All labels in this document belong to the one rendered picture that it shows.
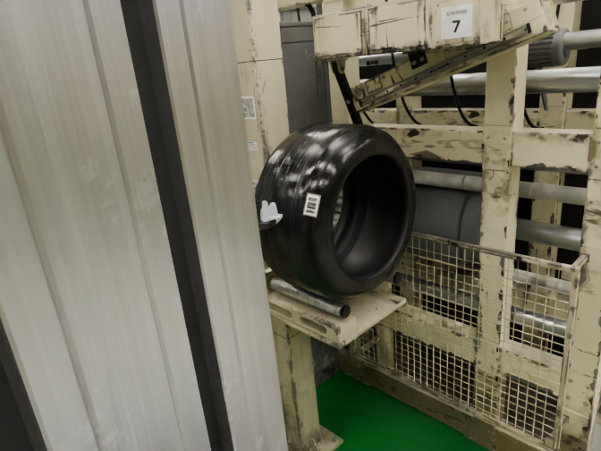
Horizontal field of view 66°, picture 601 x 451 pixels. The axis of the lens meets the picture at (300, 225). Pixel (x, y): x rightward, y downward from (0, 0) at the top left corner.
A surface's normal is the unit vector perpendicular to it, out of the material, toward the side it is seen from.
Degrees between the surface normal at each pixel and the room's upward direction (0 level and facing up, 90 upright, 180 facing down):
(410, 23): 90
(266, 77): 90
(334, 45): 90
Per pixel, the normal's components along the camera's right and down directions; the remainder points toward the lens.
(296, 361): 0.70, 0.18
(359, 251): -0.49, -0.60
